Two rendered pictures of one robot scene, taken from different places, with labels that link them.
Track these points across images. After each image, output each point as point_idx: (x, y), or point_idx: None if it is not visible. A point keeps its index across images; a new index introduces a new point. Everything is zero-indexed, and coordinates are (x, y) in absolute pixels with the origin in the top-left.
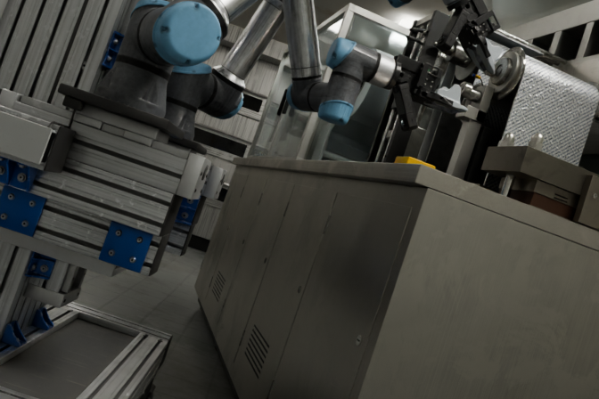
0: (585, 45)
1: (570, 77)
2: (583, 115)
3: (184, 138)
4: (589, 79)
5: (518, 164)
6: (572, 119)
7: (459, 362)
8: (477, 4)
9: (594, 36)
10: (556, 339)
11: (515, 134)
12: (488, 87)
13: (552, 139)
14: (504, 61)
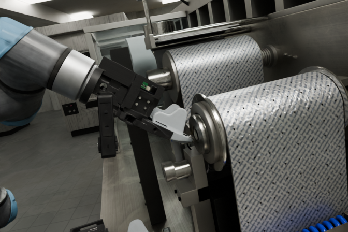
0: None
1: (292, 95)
2: (330, 132)
3: None
4: (304, 39)
5: None
6: (319, 146)
7: None
8: (114, 75)
9: None
10: None
11: (256, 216)
12: (193, 159)
13: (304, 186)
14: (196, 126)
